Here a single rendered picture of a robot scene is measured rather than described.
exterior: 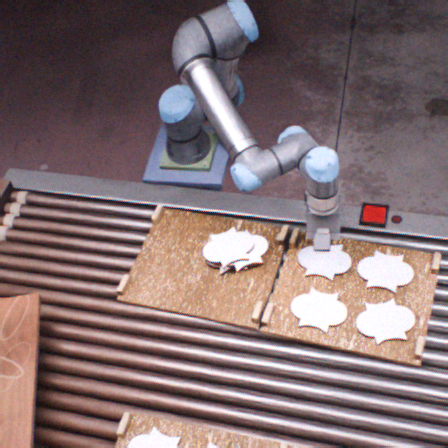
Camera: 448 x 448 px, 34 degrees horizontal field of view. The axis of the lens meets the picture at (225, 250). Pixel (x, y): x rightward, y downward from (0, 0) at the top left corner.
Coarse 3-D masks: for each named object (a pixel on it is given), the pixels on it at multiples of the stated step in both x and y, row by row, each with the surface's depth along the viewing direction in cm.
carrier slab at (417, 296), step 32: (288, 256) 204; (352, 256) 201; (416, 256) 198; (288, 288) 197; (320, 288) 196; (352, 288) 194; (416, 288) 192; (288, 320) 191; (352, 320) 188; (416, 320) 186; (352, 352) 184; (384, 352) 181
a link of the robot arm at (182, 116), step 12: (168, 96) 225; (180, 96) 224; (192, 96) 222; (168, 108) 222; (180, 108) 221; (192, 108) 223; (168, 120) 225; (180, 120) 223; (192, 120) 226; (204, 120) 229; (168, 132) 231; (180, 132) 228; (192, 132) 230
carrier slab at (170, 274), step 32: (160, 224) 217; (192, 224) 215; (224, 224) 214; (256, 224) 212; (160, 256) 209; (192, 256) 208; (128, 288) 203; (160, 288) 202; (192, 288) 201; (224, 288) 199; (256, 288) 198; (224, 320) 193
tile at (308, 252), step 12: (300, 252) 202; (312, 252) 202; (324, 252) 201; (336, 252) 201; (300, 264) 200; (312, 264) 199; (324, 264) 199; (336, 264) 198; (348, 264) 198; (324, 276) 197
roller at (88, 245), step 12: (0, 228) 225; (12, 228) 226; (12, 240) 225; (24, 240) 223; (36, 240) 222; (48, 240) 221; (60, 240) 220; (72, 240) 219; (84, 240) 219; (96, 240) 219; (96, 252) 218; (108, 252) 216; (120, 252) 215; (132, 252) 214; (276, 276) 204; (444, 288) 193; (444, 300) 193
